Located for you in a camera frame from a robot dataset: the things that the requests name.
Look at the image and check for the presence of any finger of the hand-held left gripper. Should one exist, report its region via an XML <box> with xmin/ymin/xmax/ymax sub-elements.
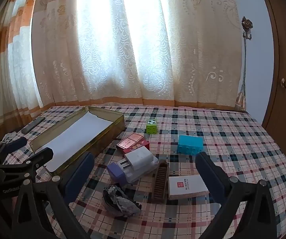
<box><xmin>0</xmin><ymin>137</ymin><xmax>29</xmax><ymax>163</ymax></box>
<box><xmin>0</xmin><ymin>147</ymin><xmax>54</xmax><ymax>180</ymax></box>

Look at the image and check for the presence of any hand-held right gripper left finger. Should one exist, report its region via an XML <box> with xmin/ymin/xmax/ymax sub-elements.
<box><xmin>9</xmin><ymin>152</ymin><xmax>95</xmax><ymax>239</ymax></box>

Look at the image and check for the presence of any white charger plug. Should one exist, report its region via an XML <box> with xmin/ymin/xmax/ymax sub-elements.
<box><xmin>118</xmin><ymin>146</ymin><xmax>159</xmax><ymax>173</ymax></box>

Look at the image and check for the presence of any white paper liner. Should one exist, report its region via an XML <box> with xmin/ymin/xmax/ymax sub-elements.
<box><xmin>37</xmin><ymin>112</ymin><xmax>113</xmax><ymax>172</ymax></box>

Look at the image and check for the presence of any orange and white curtain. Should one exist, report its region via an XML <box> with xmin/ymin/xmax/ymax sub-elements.
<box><xmin>0</xmin><ymin>0</ymin><xmax>44</xmax><ymax>132</ymax></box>

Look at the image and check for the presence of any white knitted cloth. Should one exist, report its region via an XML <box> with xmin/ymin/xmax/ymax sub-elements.
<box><xmin>0</xmin><ymin>132</ymin><xmax>21</xmax><ymax>146</ymax></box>

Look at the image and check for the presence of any black hair clip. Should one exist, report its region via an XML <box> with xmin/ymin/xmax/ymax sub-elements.
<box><xmin>102</xmin><ymin>183</ymin><xmax>142</xmax><ymax>217</ymax></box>

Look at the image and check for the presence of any ornate wall hook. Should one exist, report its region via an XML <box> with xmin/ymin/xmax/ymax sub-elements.
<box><xmin>241</xmin><ymin>16</ymin><xmax>254</xmax><ymax>40</ymax></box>

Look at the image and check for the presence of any white box with red label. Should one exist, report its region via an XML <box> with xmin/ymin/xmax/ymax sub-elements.
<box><xmin>167</xmin><ymin>174</ymin><xmax>209</xmax><ymax>201</ymax></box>

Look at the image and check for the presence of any blue building brick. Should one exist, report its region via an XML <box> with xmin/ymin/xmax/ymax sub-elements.
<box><xmin>176</xmin><ymin>134</ymin><xmax>204</xmax><ymax>156</ymax></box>

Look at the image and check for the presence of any plaid bedsheet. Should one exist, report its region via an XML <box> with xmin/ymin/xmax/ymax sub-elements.
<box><xmin>0</xmin><ymin>106</ymin><xmax>286</xmax><ymax>239</ymax></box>

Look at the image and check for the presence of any purple lidded box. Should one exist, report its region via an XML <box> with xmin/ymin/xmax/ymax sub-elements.
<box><xmin>107</xmin><ymin>162</ymin><xmax>159</xmax><ymax>187</ymax></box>

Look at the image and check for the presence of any gold metal tin box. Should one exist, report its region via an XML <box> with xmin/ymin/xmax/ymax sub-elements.
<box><xmin>29</xmin><ymin>106</ymin><xmax>125</xmax><ymax>176</ymax></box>

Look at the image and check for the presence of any pink box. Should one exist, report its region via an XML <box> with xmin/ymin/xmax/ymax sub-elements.
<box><xmin>116</xmin><ymin>134</ymin><xmax>144</xmax><ymax>153</ymax></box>

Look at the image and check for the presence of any dark remote control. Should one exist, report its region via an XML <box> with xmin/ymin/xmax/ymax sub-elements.
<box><xmin>21</xmin><ymin>117</ymin><xmax>45</xmax><ymax>134</ymax></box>

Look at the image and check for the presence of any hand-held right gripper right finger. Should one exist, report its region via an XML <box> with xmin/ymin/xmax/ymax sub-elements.
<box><xmin>195</xmin><ymin>151</ymin><xmax>278</xmax><ymax>239</ymax></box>

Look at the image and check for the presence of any brown comb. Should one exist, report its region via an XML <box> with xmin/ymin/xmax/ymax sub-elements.
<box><xmin>151</xmin><ymin>161</ymin><xmax>169</xmax><ymax>203</ymax></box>

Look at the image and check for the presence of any green cube with ball print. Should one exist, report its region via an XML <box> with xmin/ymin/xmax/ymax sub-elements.
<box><xmin>146</xmin><ymin>119</ymin><xmax>159</xmax><ymax>135</ymax></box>

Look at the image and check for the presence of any cream lace curtain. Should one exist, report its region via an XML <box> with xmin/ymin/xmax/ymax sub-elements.
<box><xmin>31</xmin><ymin>0</ymin><xmax>245</xmax><ymax>109</ymax></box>

